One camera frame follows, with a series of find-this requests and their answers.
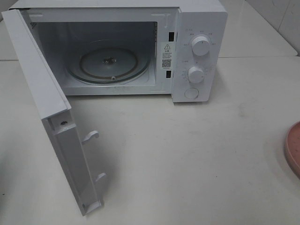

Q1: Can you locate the round white door button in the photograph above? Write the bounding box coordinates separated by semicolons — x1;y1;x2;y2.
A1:
184;88;199;99

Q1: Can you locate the white dial knob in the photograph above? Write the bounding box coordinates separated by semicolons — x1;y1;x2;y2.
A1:
187;67;205;83
191;34;211;56

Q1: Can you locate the white microwave door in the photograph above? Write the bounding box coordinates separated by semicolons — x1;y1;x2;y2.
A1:
2;9;102;216

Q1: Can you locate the pink round plate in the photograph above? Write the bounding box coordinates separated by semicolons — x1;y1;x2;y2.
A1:
284;121;300;179

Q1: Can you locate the white warning label sticker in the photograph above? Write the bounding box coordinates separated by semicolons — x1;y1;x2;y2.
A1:
160;42;174;70

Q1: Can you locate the white microwave oven body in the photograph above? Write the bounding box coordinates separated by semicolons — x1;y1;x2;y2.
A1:
8;0;228;102

